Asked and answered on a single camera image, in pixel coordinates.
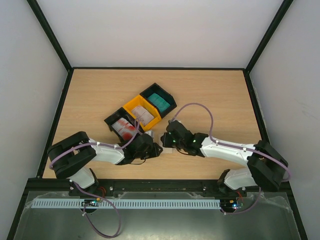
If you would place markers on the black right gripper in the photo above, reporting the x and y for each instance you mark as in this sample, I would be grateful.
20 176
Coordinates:
165 137

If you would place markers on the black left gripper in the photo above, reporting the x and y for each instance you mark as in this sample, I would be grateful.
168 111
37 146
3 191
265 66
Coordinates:
155 152

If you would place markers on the beige card holder wallet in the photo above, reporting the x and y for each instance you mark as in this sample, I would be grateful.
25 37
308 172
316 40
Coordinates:
166 142

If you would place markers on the yellow bin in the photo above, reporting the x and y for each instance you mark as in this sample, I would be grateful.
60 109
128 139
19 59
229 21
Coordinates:
139 100

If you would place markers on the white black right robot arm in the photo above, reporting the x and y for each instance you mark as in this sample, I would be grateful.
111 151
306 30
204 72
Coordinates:
261 165

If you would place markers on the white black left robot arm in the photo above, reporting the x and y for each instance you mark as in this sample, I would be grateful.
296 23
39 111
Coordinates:
69 157

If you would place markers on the red white card stack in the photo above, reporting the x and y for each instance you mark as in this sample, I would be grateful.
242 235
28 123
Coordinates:
124 128

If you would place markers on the white pink card stack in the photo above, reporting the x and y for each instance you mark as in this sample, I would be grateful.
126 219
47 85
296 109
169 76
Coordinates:
143 115

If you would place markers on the green card stack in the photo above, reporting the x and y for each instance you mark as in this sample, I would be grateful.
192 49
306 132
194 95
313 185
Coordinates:
159 102

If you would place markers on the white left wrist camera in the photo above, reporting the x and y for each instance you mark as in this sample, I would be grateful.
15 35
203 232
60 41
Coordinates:
150 133

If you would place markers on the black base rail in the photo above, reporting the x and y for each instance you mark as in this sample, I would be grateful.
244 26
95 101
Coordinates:
111 187

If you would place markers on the grey slotted cable duct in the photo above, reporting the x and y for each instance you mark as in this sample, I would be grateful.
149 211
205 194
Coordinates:
62 203

